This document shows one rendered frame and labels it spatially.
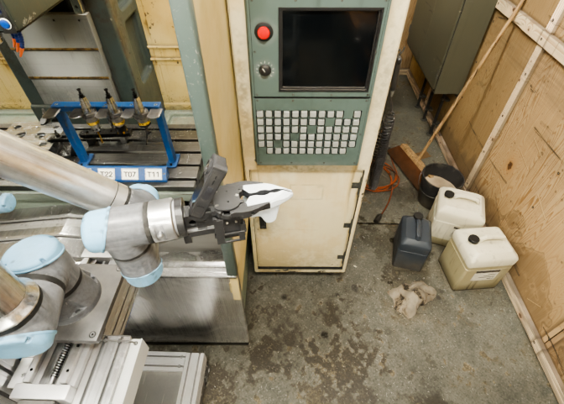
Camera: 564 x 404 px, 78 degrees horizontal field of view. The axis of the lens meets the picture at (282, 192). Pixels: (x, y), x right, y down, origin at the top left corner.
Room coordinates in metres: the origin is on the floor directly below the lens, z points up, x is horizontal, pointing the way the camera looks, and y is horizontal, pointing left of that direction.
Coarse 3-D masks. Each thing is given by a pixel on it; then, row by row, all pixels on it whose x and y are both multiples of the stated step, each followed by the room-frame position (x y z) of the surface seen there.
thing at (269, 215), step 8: (272, 192) 0.44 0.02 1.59; (280, 192) 0.44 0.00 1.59; (288, 192) 0.45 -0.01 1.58; (248, 200) 0.42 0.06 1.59; (256, 200) 0.42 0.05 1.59; (264, 200) 0.42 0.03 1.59; (272, 200) 0.42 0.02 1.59; (280, 200) 0.43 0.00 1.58; (272, 208) 0.42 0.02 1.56; (256, 216) 0.41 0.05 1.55; (264, 216) 0.42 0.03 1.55; (272, 216) 0.42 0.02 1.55
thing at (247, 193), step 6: (246, 186) 0.46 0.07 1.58; (252, 186) 0.46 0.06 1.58; (258, 186) 0.46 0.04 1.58; (264, 186) 0.46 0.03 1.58; (270, 186) 0.46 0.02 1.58; (276, 186) 0.46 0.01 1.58; (246, 192) 0.45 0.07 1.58; (252, 192) 0.44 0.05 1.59; (258, 192) 0.45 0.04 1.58; (264, 192) 0.45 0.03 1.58; (246, 198) 0.45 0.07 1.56
